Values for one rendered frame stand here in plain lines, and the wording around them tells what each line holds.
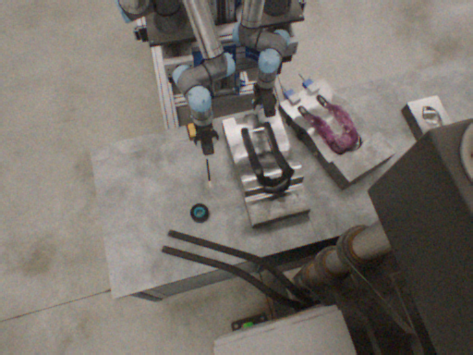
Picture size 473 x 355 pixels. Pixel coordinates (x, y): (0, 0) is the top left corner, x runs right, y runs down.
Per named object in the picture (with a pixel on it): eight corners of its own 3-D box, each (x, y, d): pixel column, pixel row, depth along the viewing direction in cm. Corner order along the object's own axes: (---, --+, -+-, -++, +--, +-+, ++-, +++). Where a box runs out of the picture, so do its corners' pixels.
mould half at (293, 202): (222, 129, 176) (222, 115, 163) (274, 116, 178) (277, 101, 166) (251, 227, 159) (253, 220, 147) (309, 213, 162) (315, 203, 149)
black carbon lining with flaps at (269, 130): (237, 130, 168) (238, 119, 159) (272, 122, 170) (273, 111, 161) (260, 200, 156) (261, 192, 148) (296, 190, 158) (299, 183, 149)
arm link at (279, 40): (266, 22, 143) (255, 43, 139) (293, 31, 141) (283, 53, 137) (264, 37, 150) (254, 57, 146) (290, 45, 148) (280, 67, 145)
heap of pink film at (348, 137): (299, 117, 172) (302, 108, 164) (330, 100, 175) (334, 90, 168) (333, 160, 164) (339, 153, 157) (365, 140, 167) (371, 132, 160)
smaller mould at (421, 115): (400, 110, 180) (406, 103, 173) (429, 104, 181) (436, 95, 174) (418, 146, 173) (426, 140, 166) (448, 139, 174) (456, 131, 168)
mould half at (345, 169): (277, 109, 180) (280, 96, 170) (321, 85, 185) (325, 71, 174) (342, 190, 165) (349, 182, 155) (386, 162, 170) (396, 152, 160)
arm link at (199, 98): (202, 79, 126) (214, 98, 123) (205, 98, 136) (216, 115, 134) (182, 89, 124) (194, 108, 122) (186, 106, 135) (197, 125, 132)
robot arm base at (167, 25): (151, 11, 171) (146, -7, 161) (183, 6, 172) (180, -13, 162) (155, 37, 165) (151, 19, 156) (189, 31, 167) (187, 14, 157)
